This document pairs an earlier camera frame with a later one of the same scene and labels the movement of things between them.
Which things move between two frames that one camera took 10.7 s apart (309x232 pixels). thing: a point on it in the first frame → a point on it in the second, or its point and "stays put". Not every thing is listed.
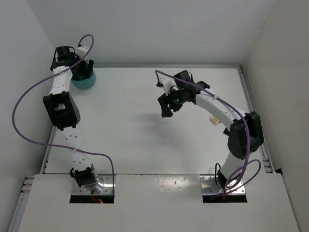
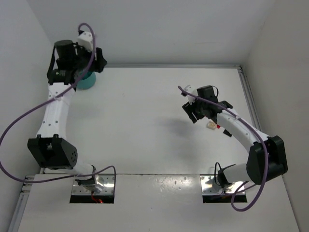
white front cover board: (159, 203) stays put
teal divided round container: (85, 83) stays put
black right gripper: (169, 104) → (193, 109)
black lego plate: (226, 132) stays put
